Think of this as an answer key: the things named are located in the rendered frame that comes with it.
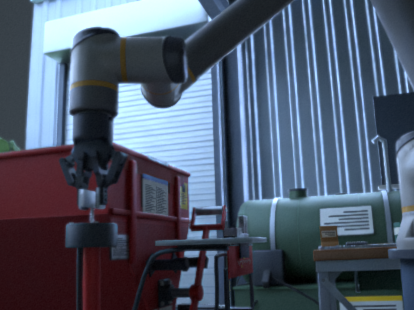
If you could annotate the brown small box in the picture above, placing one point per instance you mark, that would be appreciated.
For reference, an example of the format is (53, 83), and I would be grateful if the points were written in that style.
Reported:
(329, 236)

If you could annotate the green tank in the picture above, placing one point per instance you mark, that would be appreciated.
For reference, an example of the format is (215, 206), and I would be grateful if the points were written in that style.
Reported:
(293, 226)

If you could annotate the brown wooden board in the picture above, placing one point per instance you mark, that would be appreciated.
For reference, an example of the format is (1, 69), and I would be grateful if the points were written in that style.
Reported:
(353, 253)

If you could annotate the green object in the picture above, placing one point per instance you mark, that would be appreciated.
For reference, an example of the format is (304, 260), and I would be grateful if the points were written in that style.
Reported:
(8, 145)

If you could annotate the yellow warning label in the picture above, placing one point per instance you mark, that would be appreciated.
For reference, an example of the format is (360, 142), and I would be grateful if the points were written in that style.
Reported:
(184, 196)

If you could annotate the red small box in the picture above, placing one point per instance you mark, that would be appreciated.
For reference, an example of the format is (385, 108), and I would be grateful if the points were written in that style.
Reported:
(240, 263)

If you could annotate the white roller door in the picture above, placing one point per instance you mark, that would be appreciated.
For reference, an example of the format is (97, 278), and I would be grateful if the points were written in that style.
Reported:
(173, 133)

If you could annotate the grey rating plate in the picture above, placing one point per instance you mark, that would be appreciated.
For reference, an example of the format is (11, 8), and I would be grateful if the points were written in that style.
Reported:
(120, 247)

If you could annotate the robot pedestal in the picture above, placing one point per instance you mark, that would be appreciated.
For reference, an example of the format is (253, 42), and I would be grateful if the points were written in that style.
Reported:
(405, 280)

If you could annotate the white tank label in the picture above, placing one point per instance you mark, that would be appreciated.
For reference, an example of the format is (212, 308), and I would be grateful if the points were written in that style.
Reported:
(346, 220)

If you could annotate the black round disc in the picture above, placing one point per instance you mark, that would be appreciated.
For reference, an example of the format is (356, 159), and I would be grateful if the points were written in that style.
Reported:
(90, 235)

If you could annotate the dark wall panel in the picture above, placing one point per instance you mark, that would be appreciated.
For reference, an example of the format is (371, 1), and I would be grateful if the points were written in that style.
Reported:
(393, 116)

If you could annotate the silver hooked pipe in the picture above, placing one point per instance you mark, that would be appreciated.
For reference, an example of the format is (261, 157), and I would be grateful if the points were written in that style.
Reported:
(385, 160)

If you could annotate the black tube frame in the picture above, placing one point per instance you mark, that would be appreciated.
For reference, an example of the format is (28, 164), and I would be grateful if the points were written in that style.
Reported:
(216, 283)

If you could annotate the red lever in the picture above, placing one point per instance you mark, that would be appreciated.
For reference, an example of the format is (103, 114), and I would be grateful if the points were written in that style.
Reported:
(200, 266)

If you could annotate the grey flat plate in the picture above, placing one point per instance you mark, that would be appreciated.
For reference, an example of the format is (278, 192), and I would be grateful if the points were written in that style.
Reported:
(213, 242)

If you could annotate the white yellow striped box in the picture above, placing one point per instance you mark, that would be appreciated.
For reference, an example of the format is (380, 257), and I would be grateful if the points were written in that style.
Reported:
(373, 302)

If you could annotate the red fertilizer distributor hopper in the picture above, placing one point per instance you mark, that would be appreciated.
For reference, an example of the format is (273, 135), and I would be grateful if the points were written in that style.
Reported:
(33, 206)

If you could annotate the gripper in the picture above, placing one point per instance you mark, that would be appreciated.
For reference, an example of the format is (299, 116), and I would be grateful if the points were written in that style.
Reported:
(93, 133)

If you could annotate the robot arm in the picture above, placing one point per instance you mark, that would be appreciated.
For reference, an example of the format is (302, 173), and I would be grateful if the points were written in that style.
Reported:
(100, 66)

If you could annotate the silver cylindrical knob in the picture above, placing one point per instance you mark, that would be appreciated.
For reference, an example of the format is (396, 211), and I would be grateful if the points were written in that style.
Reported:
(86, 199)

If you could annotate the grey metal block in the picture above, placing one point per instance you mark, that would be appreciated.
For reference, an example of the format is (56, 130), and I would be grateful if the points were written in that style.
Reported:
(236, 228)

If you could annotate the white text label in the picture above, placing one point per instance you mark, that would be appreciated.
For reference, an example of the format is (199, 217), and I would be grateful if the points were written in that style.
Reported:
(155, 195)

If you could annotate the black thin post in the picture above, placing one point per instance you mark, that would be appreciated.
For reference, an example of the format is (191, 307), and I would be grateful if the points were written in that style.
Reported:
(79, 280)

